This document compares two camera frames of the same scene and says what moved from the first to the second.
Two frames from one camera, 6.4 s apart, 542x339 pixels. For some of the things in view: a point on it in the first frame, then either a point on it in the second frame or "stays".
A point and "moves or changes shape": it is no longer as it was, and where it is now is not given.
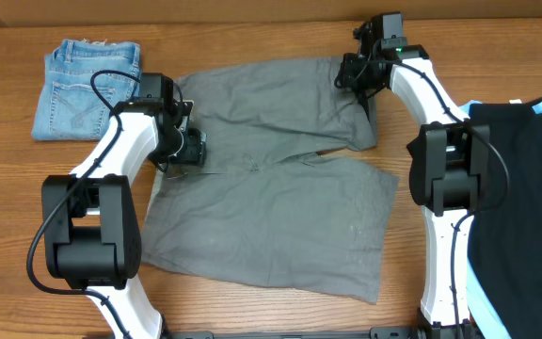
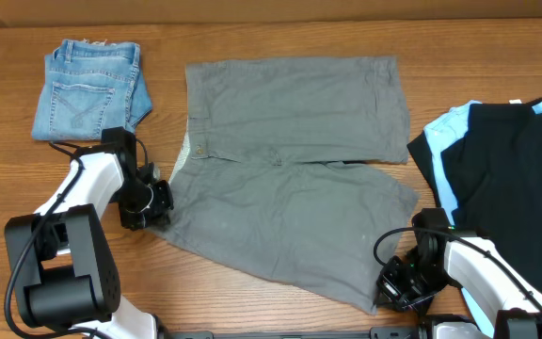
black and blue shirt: x=519 y=253 stays
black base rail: x=422 y=332 stays
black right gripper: x=346 y=75 -> x=394 y=294
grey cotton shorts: x=268 y=205 moves or changes shape
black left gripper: x=195 y=150 -> x=159 y=215
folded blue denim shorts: x=68 y=107 stays
